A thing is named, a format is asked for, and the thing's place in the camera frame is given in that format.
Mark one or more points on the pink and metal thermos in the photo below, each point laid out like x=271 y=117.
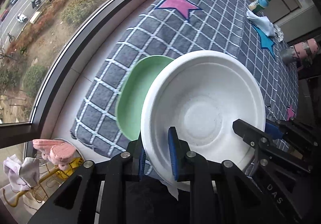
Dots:
x=301 y=51

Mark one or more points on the green plate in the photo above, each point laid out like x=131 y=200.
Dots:
x=133 y=103

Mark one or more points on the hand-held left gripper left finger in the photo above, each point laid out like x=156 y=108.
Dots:
x=141 y=166

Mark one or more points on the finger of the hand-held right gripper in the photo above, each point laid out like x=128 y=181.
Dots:
x=263 y=143
x=274 y=131

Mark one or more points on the crumpled white tissue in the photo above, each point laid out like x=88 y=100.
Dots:
x=278 y=33

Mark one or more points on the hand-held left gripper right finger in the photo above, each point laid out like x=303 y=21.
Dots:
x=173 y=153

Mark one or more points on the light blue cloth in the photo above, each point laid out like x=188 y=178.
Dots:
x=263 y=24

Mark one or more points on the lilac cloth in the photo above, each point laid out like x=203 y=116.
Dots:
x=17 y=173

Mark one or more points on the large white bowl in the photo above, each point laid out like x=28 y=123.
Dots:
x=213 y=93

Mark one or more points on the pink plush toy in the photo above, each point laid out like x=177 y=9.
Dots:
x=59 y=153

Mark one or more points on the dark window frame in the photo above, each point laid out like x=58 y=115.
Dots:
x=75 y=45

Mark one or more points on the blue bottle with green cap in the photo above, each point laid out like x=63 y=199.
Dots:
x=259 y=4

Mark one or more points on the grey checked star blanket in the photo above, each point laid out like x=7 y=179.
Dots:
x=175 y=33

